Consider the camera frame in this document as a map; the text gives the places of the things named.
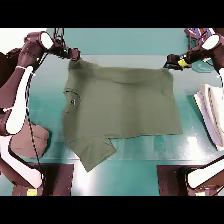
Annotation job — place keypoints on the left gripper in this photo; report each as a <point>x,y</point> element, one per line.
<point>74,54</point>

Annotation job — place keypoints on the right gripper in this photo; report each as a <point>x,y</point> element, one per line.
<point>172,62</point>

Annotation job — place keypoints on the olive green T-shirt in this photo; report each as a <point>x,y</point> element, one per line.
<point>120,103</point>

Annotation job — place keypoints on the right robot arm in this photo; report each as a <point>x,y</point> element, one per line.
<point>213,43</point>

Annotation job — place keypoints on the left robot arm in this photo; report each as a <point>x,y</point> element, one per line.
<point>20,93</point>

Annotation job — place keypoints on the white folded garment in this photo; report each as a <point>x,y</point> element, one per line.
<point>211,110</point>

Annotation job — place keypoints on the brown garment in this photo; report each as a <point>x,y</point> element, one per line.
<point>31,141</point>

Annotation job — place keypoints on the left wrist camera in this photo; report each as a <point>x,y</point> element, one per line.
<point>59,34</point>

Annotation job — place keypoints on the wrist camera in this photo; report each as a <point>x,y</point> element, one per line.
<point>59,34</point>
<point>193,36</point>

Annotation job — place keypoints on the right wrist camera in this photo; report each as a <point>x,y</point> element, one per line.
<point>193,36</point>

